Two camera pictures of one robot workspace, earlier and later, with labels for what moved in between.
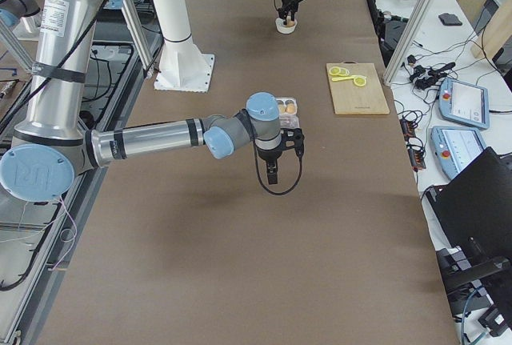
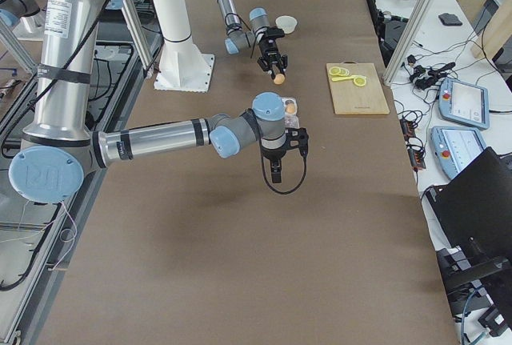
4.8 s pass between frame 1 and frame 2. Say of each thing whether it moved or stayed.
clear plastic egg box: stayed
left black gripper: moved
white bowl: stayed
